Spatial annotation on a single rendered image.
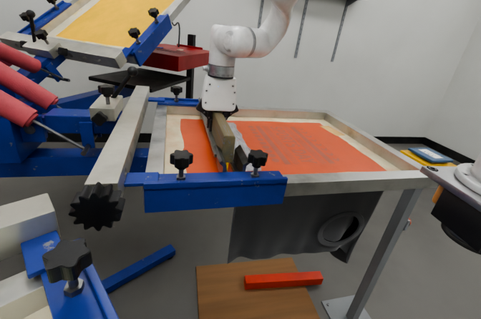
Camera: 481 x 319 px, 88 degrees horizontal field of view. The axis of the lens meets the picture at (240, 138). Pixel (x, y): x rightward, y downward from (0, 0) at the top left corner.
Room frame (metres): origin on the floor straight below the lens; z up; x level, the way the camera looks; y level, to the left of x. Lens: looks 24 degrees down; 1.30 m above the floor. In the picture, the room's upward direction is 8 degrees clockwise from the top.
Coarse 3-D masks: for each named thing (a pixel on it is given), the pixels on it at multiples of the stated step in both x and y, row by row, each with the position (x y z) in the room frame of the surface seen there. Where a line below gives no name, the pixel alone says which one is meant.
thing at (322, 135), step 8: (184, 120) 0.89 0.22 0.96; (192, 120) 0.90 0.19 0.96; (200, 120) 0.91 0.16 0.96; (184, 128) 0.81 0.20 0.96; (192, 128) 0.82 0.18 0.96; (200, 128) 0.83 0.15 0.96; (240, 128) 0.88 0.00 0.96; (304, 128) 0.98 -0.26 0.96; (312, 128) 0.99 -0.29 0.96; (320, 128) 1.01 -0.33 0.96; (184, 136) 0.75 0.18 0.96; (192, 136) 0.75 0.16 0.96; (200, 136) 0.76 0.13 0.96; (248, 136) 0.82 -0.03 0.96; (320, 136) 0.91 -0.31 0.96; (328, 136) 0.92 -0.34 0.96; (336, 136) 0.94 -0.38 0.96
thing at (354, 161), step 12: (192, 144) 0.69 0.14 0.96; (204, 144) 0.70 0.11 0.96; (252, 144) 0.75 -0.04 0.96; (324, 144) 0.83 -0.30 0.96; (336, 144) 0.85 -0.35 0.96; (348, 144) 0.86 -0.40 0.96; (204, 156) 0.63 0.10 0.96; (336, 156) 0.75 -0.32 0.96; (348, 156) 0.76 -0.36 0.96; (360, 156) 0.77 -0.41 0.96; (192, 168) 0.56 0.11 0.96; (204, 168) 0.56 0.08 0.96; (216, 168) 0.57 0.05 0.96; (228, 168) 0.58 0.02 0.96; (264, 168) 0.61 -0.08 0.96; (276, 168) 0.61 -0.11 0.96; (288, 168) 0.62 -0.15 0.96; (300, 168) 0.63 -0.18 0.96; (312, 168) 0.64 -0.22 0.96; (324, 168) 0.65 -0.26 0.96; (336, 168) 0.66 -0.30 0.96; (348, 168) 0.67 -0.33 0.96; (360, 168) 0.68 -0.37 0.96; (372, 168) 0.69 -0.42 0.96
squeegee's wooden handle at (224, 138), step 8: (216, 112) 0.72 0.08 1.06; (216, 120) 0.66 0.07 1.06; (224, 120) 0.66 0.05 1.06; (216, 128) 0.65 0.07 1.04; (224, 128) 0.60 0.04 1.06; (216, 136) 0.64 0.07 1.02; (224, 136) 0.55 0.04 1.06; (232, 136) 0.56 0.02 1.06; (224, 144) 0.55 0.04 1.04; (232, 144) 0.56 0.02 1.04; (224, 152) 0.55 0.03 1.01; (232, 152) 0.56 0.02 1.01; (232, 160) 0.56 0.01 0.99
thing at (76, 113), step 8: (48, 112) 0.59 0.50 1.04; (56, 112) 0.60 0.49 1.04; (64, 112) 0.61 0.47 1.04; (72, 112) 0.61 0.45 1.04; (80, 112) 0.62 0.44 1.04; (88, 112) 0.63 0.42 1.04; (120, 112) 0.66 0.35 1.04; (48, 120) 0.58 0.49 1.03; (56, 120) 0.58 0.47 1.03; (64, 120) 0.59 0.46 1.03; (72, 120) 0.59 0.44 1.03; (80, 120) 0.60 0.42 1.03; (88, 120) 0.60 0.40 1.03; (56, 128) 0.58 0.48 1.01; (64, 128) 0.59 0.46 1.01; (72, 128) 0.59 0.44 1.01; (96, 128) 0.61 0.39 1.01; (104, 128) 0.61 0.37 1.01; (112, 128) 0.62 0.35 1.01
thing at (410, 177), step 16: (160, 112) 0.84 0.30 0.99; (176, 112) 0.94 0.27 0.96; (192, 112) 0.96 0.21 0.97; (240, 112) 1.02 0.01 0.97; (256, 112) 1.04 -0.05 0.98; (272, 112) 1.06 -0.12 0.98; (288, 112) 1.09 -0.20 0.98; (304, 112) 1.11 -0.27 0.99; (320, 112) 1.13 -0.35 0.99; (160, 128) 0.70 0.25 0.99; (352, 128) 0.96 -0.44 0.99; (160, 144) 0.60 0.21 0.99; (368, 144) 0.85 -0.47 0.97; (384, 144) 0.82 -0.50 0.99; (160, 160) 0.52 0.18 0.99; (400, 160) 0.72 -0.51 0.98; (288, 176) 0.52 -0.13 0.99; (304, 176) 0.53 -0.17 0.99; (320, 176) 0.54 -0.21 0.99; (336, 176) 0.55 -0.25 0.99; (352, 176) 0.56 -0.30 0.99; (368, 176) 0.57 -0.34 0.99; (384, 176) 0.59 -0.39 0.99; (400, 176) 0.60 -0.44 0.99; (416, 176) 0.61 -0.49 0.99; (288, 192) 0.49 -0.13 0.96; (304, 192) 0.50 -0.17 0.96; (320, 192) 0.52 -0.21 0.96; (336, 192) 0.53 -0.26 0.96
